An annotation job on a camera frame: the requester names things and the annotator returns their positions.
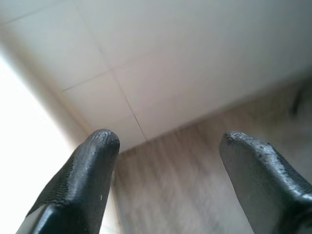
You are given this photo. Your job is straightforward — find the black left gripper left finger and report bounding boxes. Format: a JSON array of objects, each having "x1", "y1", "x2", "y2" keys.
[{"x1": 16, "y1": 128, "x2": 120, "y2": 234}]

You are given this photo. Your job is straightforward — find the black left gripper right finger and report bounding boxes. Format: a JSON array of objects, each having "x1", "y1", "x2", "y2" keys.
[{"x1": 218, "y1": 131, "x2": 312, "y2": 234}]

